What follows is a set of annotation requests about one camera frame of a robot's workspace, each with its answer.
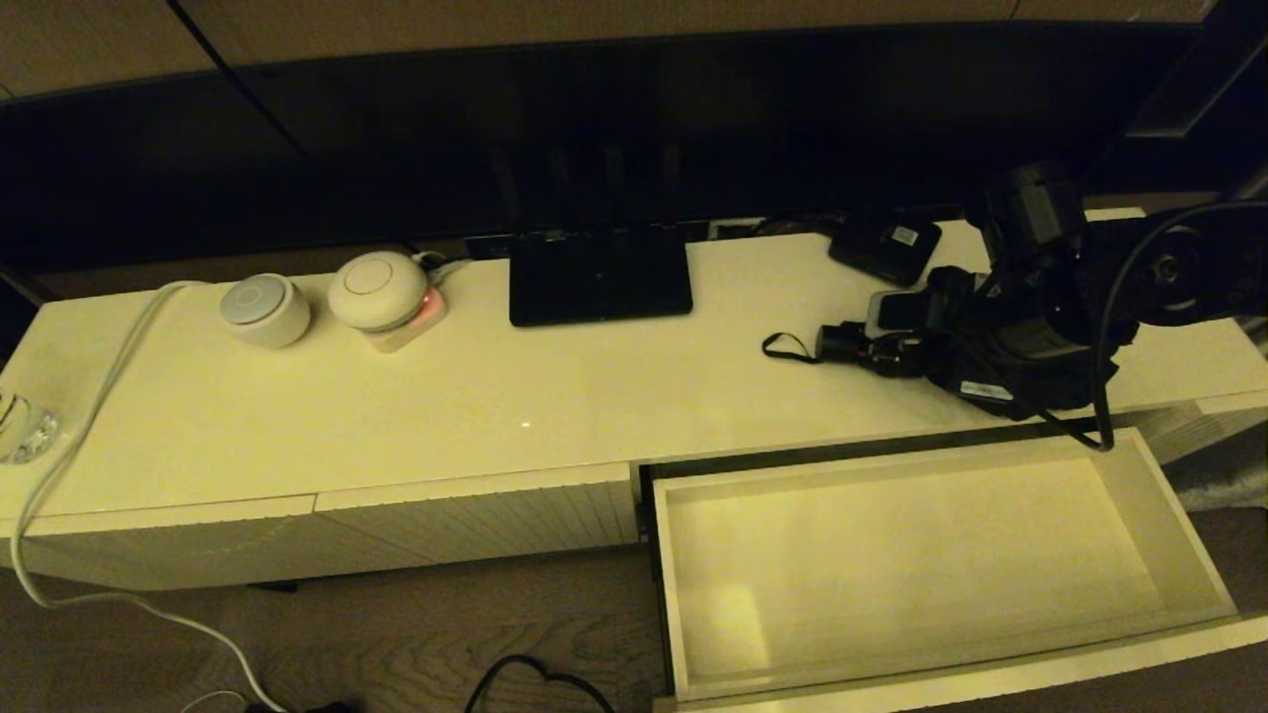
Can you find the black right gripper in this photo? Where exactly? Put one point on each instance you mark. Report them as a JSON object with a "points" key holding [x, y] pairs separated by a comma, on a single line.
{"points": [[1020, 347]]}

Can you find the black umbrella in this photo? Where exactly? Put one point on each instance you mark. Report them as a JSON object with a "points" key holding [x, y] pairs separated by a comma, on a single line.
{"points": [[840, 344]]}

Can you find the cream white ribbed drawer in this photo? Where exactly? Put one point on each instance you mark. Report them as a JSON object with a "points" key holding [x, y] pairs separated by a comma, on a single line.
{"points": [[892, 564]]}

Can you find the white TV cabinet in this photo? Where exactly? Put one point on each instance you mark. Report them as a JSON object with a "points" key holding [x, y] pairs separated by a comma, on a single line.
{"points": [[495, 396]]}

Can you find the black set-top box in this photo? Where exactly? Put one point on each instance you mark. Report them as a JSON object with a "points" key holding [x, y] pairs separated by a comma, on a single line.
{"points": [[880, 253]]}

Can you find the white cloth on floor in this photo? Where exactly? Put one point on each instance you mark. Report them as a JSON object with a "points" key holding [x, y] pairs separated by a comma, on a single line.
{"points": [[1228, 475]]}

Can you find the silver ribbed column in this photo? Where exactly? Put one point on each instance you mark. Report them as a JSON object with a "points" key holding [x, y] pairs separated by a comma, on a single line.
{"points": [[1260, 342]]}

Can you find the large black television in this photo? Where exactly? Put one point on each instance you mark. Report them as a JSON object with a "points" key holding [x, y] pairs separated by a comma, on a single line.
{"points": [[594, 129]]}

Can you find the wide ribbed cabinet front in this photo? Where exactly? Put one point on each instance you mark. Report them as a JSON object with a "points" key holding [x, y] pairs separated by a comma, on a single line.
{"points": [[475, 520]]}

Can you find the white power strip red light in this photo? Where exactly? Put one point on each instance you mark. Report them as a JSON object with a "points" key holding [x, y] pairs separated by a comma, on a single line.
{"points": [[416, 334]]}

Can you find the white round dome device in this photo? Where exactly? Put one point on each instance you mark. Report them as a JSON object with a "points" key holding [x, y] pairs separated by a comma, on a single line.
{"points": [[376, 292]]}

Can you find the white speaker grey top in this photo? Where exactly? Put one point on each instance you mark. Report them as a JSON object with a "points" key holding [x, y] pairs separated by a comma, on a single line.
{"points": [[264, 312]]}

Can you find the plain cream cabinet front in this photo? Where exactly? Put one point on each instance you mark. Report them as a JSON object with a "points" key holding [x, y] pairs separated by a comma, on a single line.
{"points": [[168, 550]]}

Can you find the clear glass object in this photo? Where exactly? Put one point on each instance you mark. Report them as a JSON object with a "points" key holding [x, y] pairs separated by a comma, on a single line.
{"points": [[25, 431]]}

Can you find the black television base plate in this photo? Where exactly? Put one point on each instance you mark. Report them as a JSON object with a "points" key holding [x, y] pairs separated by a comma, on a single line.
{"points": [[599, 282]]}

